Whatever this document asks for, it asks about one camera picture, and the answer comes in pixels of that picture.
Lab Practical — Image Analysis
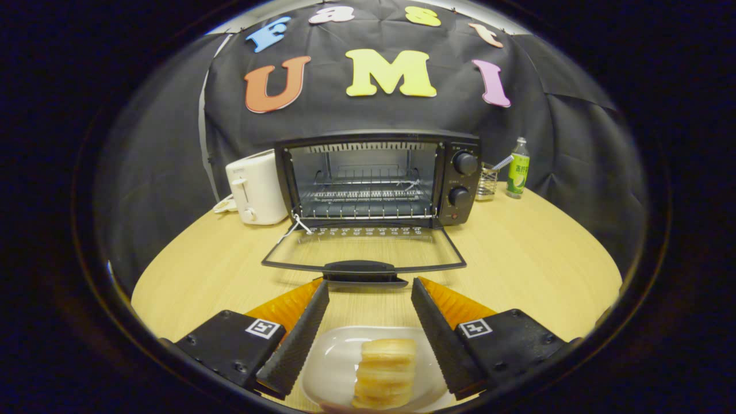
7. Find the white slot toaster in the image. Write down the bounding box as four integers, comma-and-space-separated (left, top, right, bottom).
225, 149, 289, 226

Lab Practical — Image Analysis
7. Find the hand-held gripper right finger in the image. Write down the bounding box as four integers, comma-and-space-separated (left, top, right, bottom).
411, 277, 576, 401

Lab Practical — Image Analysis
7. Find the golden layered pastry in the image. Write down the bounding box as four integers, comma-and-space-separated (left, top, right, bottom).
352, 338, 417, 410

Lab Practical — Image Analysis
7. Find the white oval plate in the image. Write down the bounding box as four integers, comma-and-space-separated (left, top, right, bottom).
301, 325, 449, 413

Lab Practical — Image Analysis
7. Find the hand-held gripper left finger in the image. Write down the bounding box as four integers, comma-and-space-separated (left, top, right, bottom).
172, 279, 330, 400

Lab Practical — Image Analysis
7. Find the black backdrop cloth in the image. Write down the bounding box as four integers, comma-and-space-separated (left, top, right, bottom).
95, 0, 647, 288

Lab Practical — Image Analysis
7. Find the green drink bottle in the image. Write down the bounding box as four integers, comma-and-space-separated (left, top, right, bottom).
506, 137, 531, 200

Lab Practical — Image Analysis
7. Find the black toaster oven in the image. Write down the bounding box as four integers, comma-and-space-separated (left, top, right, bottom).
262, 131, 482, 288

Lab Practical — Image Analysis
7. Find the wire mesh holder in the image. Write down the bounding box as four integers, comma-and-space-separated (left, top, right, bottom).
476, 162, 500, 201

